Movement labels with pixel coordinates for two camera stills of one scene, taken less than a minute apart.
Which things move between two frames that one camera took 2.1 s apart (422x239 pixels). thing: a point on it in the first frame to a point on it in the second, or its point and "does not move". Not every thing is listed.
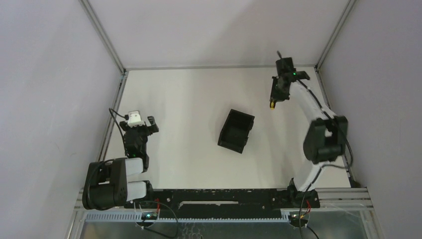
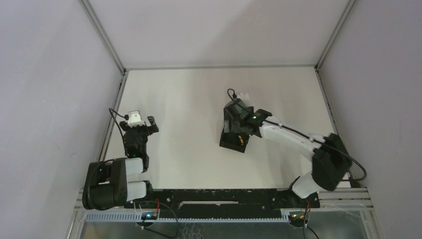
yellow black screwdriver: [272, 105] to [241, 140]
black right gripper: [275, 96] to [252, 109]
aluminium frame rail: [123, 79] does not move
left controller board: [149, 215] does not move
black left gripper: [139, 129] does not move
